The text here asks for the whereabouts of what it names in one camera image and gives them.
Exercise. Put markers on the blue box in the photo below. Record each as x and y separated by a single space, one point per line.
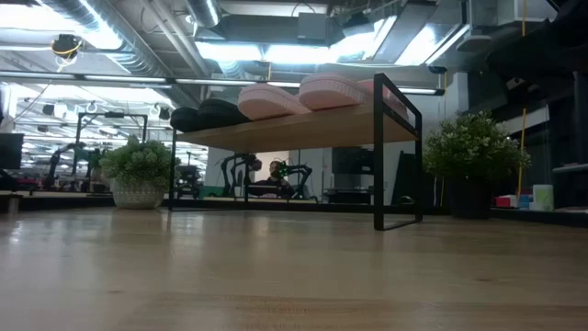
526 202

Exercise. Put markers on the black slide sandal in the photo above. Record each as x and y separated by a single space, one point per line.
184 120
220 112

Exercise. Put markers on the grey ceiling box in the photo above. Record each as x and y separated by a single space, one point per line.
312 26

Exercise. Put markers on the black wall screen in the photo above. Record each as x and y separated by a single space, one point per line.
353 161

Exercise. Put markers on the wooden shelf black metal frame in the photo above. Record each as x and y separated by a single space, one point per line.
298 133

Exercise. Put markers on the pink slide sandal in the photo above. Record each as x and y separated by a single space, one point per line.
328 92
266 103

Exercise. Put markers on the silver round duct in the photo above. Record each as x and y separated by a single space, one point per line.
204 11

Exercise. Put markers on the bushy plant dark pot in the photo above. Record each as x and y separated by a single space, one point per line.
473 147

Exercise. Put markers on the red box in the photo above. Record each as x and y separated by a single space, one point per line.
505 201

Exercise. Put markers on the small plant white patterned pot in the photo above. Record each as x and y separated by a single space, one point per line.
138 165

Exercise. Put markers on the background black robot arm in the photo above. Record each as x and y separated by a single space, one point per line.
234 165

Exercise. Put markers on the person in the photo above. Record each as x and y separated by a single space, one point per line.
271 188

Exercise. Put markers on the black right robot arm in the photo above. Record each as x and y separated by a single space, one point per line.
551 50

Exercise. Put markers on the green and white roll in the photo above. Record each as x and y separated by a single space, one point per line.
543 197

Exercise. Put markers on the black monitor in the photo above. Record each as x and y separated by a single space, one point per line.
11 151

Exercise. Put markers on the black aluminium table frame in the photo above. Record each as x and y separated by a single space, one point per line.
349 208

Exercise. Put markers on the background robot arm green light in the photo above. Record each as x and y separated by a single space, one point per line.
298 172

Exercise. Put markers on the long ceiling light bar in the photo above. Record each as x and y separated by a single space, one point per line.
138 79

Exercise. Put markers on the black leaning board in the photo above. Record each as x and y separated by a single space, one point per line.
404 174

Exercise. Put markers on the black background rig frame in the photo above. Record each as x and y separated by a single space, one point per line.
112 115

